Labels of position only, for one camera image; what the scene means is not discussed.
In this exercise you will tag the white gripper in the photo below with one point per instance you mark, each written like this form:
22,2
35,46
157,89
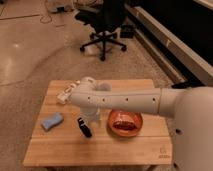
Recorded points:
90,115

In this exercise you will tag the black eraser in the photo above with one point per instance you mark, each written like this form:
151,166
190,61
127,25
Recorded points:
84,128

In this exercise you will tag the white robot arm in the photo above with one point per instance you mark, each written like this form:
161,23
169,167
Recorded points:
191,109

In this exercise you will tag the translucent plastic cup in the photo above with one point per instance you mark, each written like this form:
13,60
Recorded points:
104,87

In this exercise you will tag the white plastic bottle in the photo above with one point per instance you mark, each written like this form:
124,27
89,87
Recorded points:
62,97

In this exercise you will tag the orange bowl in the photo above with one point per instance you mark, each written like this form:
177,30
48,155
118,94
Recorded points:
124,124

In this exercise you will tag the wooden table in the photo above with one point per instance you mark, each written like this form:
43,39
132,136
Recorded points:
64,144

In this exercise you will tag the blue sponge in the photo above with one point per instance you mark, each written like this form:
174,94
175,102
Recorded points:
51,121

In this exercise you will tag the black box on floor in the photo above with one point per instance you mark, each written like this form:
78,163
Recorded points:
127,31

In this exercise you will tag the black office chair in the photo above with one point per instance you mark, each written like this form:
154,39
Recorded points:
104,20

